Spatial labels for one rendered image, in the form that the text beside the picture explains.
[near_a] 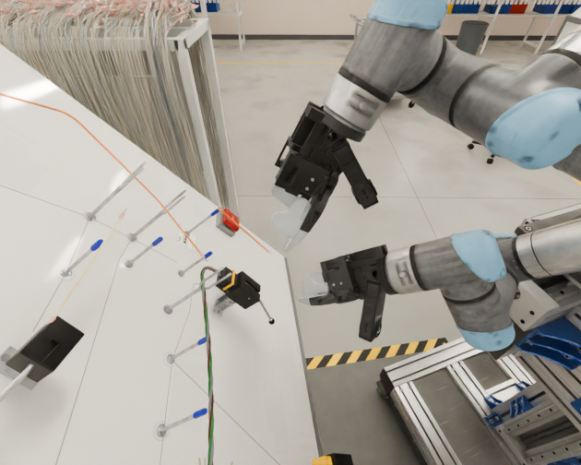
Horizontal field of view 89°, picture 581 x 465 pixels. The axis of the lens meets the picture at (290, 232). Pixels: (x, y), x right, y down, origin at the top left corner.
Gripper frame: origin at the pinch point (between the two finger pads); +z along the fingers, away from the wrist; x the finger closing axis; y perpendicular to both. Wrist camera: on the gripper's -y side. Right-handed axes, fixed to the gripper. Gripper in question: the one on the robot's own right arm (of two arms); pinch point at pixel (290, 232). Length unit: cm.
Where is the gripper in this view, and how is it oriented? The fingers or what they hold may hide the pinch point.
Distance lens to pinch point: 50.5
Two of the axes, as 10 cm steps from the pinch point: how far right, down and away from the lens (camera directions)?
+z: -4.6, 7.3, 5.1
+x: 0.4, 5.9, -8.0
